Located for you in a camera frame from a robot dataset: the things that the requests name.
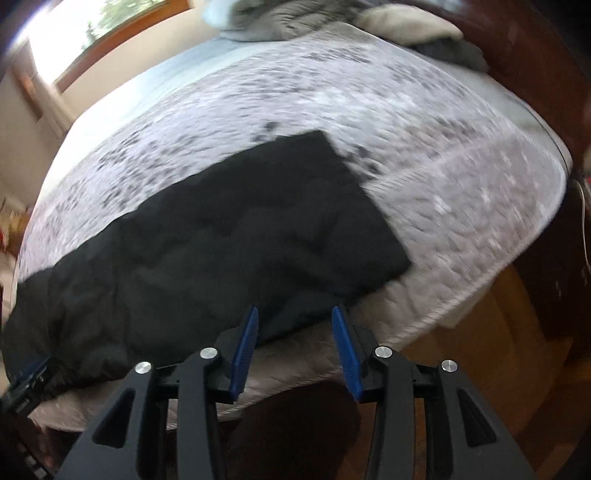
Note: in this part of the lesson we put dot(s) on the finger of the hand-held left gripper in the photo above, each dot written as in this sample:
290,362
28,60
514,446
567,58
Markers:
30,371

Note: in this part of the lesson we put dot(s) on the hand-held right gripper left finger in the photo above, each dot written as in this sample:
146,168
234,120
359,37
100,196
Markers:
244,355

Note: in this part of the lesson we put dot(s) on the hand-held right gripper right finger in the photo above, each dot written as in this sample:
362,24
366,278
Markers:
346,357

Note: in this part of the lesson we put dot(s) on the black jacket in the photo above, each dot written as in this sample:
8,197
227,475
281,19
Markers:
207,240

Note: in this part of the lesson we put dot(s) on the leaf print quilt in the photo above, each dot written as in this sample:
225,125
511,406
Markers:
369,115

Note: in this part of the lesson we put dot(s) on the white bed sheet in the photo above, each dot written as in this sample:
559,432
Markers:
194,69

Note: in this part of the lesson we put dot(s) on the wooden headboard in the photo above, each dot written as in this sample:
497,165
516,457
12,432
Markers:
545,115

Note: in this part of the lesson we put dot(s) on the dark grey cloth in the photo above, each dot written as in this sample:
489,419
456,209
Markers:
452,53

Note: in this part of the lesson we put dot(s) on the white fluffy blanket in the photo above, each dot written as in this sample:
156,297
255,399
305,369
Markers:
406,25

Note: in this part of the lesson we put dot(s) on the grey blanket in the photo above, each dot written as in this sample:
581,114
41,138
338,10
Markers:
295,18

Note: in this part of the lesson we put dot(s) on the light blue pillow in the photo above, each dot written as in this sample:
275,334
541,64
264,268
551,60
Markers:
217,14

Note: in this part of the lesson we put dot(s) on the wooden framed window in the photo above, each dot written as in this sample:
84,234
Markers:
115,23

